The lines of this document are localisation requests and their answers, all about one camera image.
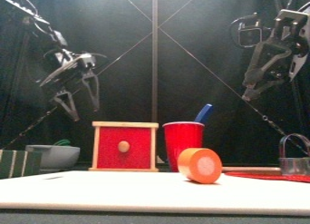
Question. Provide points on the white cutting board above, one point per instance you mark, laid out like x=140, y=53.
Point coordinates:
x=152, y=191

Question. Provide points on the green toy in bowl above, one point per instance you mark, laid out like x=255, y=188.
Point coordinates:
x=61, y=142

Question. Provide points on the red wooden drawer box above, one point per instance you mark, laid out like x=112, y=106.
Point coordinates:
x=124, y=147

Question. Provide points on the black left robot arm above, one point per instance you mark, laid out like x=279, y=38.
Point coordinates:
x=24, y=10

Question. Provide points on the green white striped box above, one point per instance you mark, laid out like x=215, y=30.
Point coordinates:
x=17, y=163

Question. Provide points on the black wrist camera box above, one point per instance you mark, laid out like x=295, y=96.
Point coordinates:
x=250, y=36

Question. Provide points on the wooden board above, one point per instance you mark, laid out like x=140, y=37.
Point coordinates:
x=250, y=170

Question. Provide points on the red mat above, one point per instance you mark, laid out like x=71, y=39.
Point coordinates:
x=274, y=177

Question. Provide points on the grey metal frame post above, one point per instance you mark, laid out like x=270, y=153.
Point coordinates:
x=153, y=52

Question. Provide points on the silver padlock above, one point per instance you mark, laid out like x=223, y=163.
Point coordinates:
x=294, y=161

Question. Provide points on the grey bowl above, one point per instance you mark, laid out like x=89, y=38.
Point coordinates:
x=53, y=156

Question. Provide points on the red plastic cup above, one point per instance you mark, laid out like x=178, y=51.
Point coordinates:
x=182, y=143

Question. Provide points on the orange tape roll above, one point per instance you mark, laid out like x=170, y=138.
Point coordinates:
x=200, y=165

